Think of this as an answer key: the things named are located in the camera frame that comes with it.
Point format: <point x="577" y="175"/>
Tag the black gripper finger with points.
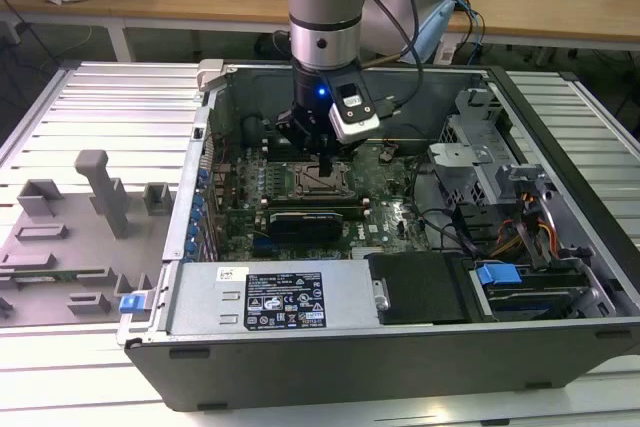
<point x="330" y="162"/>
<point x="297" y="129"/>

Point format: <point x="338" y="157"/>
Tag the silver CPU chip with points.
<point x="310" y="182"/>

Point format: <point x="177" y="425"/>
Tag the black RAM slot bank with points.
<point x="320" y="208"/>
<point x="275" y="152"/>

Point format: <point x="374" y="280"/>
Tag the CPU socket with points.
<point x="297" y="188"/>

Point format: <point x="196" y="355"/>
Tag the silver bay cover latch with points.
<point x="381" y="294"/>

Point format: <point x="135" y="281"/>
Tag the black drive bay cover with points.
<point x="420" y="287"/>

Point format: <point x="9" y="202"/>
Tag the black graphics card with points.
<point x="305" y="229"/>

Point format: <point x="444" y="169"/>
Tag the green motherboard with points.
<point x="390" y="227"/>

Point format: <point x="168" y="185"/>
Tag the grey case corner latch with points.
<point x="210" y="74"/>

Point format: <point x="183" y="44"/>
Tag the wooden desk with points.
<point x="210" y="2"/>

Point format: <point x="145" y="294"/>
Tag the silver metal drive cage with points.
<point x="465" y="162"/>

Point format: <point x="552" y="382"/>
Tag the pale blue teach pendant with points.
<point x="432" y="27"/>

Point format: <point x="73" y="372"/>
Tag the black rating label sticker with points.
<point x="282" y="299"/>

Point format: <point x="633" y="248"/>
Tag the white barcode sticker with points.
<point x="232" y="274"/>

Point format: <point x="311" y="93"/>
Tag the grey power supply unit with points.
<point x="200" y="297"/>

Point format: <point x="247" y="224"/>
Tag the black open PC case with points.
<point x="350" y="372"/>

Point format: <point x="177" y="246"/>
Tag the hard disk in blue carrier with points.
<point x="530" y="292"/>

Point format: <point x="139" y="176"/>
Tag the blue plastic latch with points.
<point x="131" y="303"/>

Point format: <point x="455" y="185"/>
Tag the grey parts rack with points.
<point x="65" y="247"/>

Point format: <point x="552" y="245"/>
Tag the green RAM stick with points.
<point x="50" y="276"/>

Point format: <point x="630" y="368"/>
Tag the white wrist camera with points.
<point x="352" y="117"/>

